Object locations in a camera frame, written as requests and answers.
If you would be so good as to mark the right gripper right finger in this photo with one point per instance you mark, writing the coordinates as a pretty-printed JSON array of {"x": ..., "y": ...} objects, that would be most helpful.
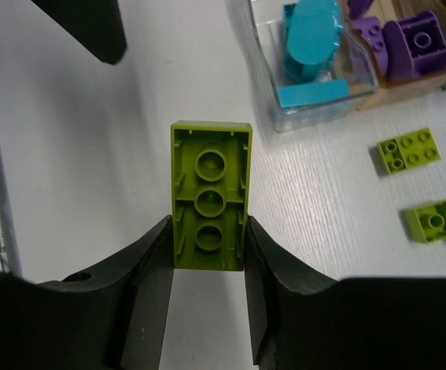
[{"x": 300, "y": 318}]

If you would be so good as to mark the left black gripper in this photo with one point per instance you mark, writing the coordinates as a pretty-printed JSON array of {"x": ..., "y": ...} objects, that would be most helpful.
[{"x": 95, "y": 24}]

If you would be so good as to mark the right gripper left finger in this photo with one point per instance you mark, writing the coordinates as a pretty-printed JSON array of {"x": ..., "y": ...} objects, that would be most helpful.
[{"x": 111, "y": 315}]

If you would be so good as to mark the long green lego brick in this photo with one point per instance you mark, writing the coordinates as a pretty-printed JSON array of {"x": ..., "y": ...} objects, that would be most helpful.
[{"x": 210, "y": 180}]

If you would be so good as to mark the purple lego from stack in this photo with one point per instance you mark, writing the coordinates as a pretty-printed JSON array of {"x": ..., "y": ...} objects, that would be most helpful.
[{"x": 370, "y": 30}]

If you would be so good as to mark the purple square lego brick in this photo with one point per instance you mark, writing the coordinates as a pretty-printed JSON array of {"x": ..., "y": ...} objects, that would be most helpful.
[{"x": 416, "y": 47}]

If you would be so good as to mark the cyan lego brick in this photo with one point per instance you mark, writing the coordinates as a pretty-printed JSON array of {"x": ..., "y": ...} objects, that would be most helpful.
[{"x": 312, "y": 93}]

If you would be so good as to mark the clear transparent container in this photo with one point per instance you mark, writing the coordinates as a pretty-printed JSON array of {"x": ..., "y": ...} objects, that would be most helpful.
[{"x": 259, "y": 28}]

